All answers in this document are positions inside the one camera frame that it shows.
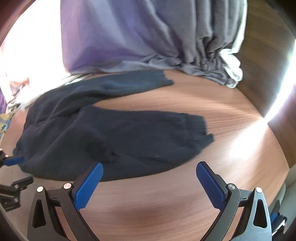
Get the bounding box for folded clothes stack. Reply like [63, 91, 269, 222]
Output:
[270, 200, 287, 237]

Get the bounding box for purple grey curtain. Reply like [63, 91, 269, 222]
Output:
[60, 1, 247, 86]

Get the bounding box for pink sheer curtain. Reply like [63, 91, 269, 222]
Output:
[1, 1, 70, 106]

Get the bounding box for white cloth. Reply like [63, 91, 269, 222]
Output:
[219, 48, 243, 88]

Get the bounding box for black pants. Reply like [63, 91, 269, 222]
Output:
[13, 71, 214, 181]

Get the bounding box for yellow plaid scarf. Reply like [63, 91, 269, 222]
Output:
[0, 113, 12, 140]

